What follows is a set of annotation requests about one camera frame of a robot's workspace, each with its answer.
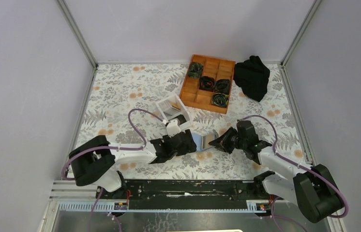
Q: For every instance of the orange wooden compartment box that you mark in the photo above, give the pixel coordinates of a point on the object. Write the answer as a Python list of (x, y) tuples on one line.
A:
[(216, 68)]

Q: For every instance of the floral table mat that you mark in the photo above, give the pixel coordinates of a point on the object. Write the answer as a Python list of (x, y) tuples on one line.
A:
[(122, 107)]

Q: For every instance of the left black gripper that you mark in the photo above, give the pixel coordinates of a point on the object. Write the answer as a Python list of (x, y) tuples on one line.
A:
[(190, 148)]

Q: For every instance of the rolled dark sock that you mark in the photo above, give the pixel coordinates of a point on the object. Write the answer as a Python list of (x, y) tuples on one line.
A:
[(222, 86), (207, 83), (195, 70), (220, 100)]

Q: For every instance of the grey leather card holder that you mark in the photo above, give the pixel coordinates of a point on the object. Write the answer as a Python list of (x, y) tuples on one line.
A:
[(202, 141)]

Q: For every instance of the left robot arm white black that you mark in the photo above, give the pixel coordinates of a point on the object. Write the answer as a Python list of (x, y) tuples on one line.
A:
[(96, 161)]

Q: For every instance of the rolled dark sock middle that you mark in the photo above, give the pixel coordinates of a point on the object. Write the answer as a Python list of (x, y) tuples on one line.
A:
[(207, 83)]

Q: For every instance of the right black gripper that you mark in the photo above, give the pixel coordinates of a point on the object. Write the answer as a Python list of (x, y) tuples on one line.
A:
[(222, 142)]

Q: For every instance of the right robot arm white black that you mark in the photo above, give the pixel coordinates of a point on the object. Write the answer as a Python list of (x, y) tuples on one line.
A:
[(311, 188)]

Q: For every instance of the rolled dark sock top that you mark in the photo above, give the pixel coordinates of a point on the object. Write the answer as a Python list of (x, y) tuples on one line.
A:
[(195, 70)]

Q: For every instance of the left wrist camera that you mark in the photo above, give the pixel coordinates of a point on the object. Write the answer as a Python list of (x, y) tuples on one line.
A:
[(172, 128)]

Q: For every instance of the rolled dark sock bottom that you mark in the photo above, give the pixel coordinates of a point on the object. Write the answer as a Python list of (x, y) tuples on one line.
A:
[(220, 100)]

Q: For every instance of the rolled dark sock right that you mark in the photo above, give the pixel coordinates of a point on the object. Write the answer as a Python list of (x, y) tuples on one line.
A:
[(222, 86)]

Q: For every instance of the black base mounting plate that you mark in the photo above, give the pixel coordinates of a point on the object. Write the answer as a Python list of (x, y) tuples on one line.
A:
[(231, 189)]

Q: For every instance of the stack of cards in tray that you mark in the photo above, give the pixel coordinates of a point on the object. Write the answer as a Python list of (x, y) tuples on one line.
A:
[(169, 107)]

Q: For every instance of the black cloth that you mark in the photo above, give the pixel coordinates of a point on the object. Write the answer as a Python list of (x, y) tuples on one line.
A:
[(252, 76)]

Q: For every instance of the white plastic card tray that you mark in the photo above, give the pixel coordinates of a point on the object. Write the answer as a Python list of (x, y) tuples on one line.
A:
[(183, 117)]

